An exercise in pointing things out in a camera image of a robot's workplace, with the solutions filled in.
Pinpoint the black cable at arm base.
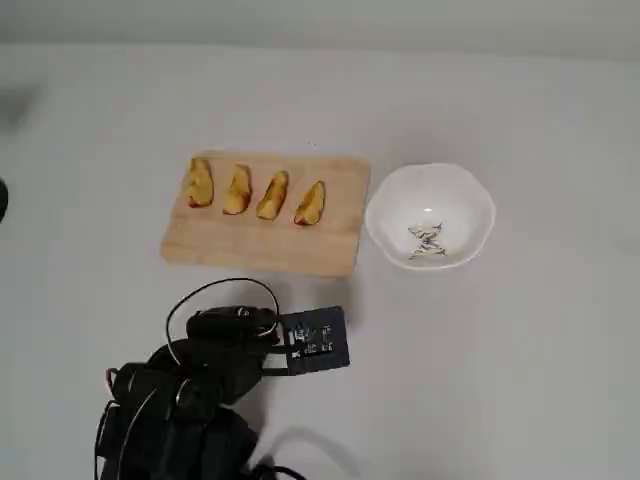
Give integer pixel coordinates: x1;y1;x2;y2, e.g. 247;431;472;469
247;462;301;480

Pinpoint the thin black looped cable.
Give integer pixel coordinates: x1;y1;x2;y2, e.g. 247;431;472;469
166;277;280;371

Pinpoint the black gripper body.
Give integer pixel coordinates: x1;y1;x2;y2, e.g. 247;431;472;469
186;304;280;354

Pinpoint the wooden cutting board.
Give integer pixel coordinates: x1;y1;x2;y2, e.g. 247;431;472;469
159;149;372;278

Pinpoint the dark camera circuit board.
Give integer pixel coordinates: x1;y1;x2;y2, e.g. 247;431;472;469
278;305;352;376

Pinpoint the white bowl with printed pattern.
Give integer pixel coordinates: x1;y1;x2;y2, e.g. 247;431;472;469
364;163;497;271

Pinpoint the apple slice with red skin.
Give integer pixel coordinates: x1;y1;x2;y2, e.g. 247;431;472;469
183;157;215;209
293;180;326;226
256;170;290;221
222;164;253;216

